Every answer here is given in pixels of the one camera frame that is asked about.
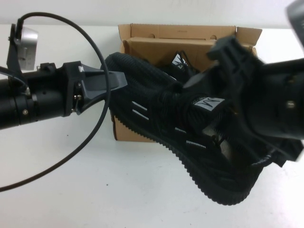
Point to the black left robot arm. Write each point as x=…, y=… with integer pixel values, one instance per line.
x=9, y=104

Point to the brown cardboard shoe box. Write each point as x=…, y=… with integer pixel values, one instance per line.
x=166, y=31

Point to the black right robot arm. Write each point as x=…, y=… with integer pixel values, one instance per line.
x=273, y=102

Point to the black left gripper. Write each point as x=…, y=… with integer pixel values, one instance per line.
x=54, y=95

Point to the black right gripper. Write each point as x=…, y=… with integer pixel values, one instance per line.
x=232, y=66

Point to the black knit sneaker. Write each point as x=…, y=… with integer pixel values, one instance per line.
x=178, y=62
x=142, y=78

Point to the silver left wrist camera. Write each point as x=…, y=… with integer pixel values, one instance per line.
x=28, y=42

